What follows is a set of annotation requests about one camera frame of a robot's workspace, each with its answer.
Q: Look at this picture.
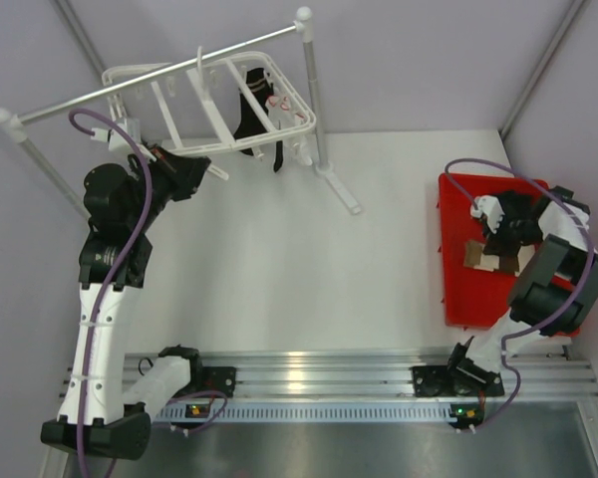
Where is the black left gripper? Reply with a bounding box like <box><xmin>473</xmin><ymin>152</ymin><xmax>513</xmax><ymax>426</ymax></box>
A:
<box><xmin>127</xmin><ymin>142</ymin><xmax>210</xmax><ymax>232</ymax></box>

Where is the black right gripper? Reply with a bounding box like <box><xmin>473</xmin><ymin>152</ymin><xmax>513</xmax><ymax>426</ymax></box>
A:
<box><xmin>480</xmin><ymin>211</ymin><xmax>544</xmax><ymax>261</ymax></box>

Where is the brown cream striped sock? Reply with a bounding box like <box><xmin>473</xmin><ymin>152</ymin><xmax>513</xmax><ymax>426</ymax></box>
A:
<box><xmin>463</xmin><ymin>240</ymin><xmax>536</xmax><ymax>277</ymax></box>

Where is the white plastic clip hanger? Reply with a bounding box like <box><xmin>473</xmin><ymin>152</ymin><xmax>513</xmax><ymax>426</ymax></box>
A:
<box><xmin>107</xmin><ymin>52</ymin><xmax>316</xmax><ymax>166</ymax></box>

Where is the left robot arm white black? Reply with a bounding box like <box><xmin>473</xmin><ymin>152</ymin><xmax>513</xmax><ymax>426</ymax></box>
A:
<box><xmin>41</xmin><ymin>146</ymin><xmax>211</xmax><ymax>460</ymax></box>

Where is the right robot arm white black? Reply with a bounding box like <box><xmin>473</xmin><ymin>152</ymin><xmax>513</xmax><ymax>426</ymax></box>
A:
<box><xmin>445</xmin><ymin>186</ymin><xmax>598</xmax><ymax>395</ymax></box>

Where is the black sock pile in tray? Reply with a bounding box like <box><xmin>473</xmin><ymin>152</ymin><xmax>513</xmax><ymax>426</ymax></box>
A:
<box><xmin>495</xmin><ymin>190</ymin><xmax>534</xmax><ymax>220</ymax></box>

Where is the red plastic tray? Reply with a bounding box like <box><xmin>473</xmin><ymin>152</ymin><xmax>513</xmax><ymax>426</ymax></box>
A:
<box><xmin>436</xmin><ymin>171</ymin><xmax>581</xmax><ymax>335</ymax></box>

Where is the white red hanging sock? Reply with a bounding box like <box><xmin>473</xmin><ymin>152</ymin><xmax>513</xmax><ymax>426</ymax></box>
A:
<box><xmin>266</xmin><ymin>95</ymin><xmax>313</xmax><ymax>166</ymax></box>

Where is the black striped hanging sock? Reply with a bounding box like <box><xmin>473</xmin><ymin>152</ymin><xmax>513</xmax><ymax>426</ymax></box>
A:
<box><xmin>233</xmin><ymin>68</ymin><xmax>273</xmax><ymax>139</ymax></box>

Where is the metal drying rack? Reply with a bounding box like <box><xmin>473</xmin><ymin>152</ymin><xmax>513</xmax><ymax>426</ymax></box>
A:
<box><xmin>0</xmin><ymin>5</ymin><xmax>365</xmax><ymax>220</ymax></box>

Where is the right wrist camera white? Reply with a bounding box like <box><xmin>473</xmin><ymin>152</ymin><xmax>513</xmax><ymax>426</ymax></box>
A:
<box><xmin>469</xmin><ymin>195</ymin><xmax>504</xmax><ymax>223</ymax></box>

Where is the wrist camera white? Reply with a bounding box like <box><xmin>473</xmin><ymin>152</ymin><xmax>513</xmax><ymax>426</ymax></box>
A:
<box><xmin>91</xmin><ymin>118</ymin><xmax>142</xmax><ymax>157</ymax></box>
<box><xmin>469</xmin><ymin>195</ymin><xmax>504</xmax><ymax>223</ymax></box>

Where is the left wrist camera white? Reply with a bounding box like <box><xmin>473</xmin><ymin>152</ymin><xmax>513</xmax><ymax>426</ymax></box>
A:
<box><xmin>91</xmin><ymin>118</ymin><xmax>142</xmax><ymax>157</ymax></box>

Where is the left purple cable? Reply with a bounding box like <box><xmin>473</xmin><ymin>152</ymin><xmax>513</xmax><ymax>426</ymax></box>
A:
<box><xmin>68</xmin><ymin>109</ymin><xmax>230</xmax><ymax>478</ymax></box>

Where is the purple cable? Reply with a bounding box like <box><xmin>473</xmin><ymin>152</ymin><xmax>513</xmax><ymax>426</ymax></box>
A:
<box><xmin>443</xmin><ymin>157</ymin><xmax>598</xmax><ymax>434</ymax></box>
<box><xmin>68</xmin><ymin>109</ymin><xmax>230</xmax><ymax>478</ymax></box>

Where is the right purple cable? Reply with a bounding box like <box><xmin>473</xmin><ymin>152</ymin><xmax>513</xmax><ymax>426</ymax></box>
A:
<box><xmin>443</xmin><ymin>157</ymin><xmax>598</xmax><ymax>434</ymax></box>

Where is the aluminium mounting rail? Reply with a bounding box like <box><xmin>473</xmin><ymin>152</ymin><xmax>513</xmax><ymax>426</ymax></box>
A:
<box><xmin>156</xmin><ymin>352</ymin><xmax>598</xmax><ymax>425</ymax></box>

